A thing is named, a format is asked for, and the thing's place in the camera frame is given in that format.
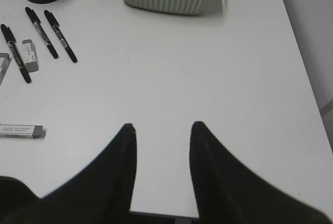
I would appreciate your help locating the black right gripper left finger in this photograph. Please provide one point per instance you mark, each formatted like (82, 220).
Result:
(100, 193)

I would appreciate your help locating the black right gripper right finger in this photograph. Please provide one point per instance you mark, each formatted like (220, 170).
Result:
(226, 191)

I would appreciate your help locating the grey white eraser front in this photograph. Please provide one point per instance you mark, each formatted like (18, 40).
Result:
(22, 131)

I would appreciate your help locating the grey white eraser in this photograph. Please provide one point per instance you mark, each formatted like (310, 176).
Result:
(29, 56)
(22, 131)
(5, 61)

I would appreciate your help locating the black marker pen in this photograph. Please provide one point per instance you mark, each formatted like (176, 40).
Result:
(55, 26)
(11, 42)
(37, 24)

